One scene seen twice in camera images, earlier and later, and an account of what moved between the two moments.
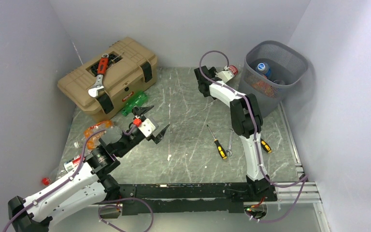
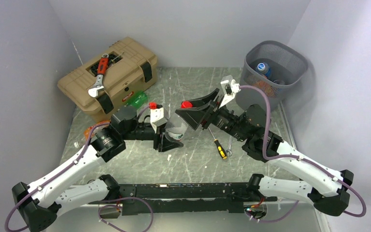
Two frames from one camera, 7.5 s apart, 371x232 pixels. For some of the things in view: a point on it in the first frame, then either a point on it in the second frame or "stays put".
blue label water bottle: x=263 y=68 stays put
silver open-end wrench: x=229 y=151 stays put
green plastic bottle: x=139 y=99 stays put
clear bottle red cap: x=234 y=69 to x=176 y=126
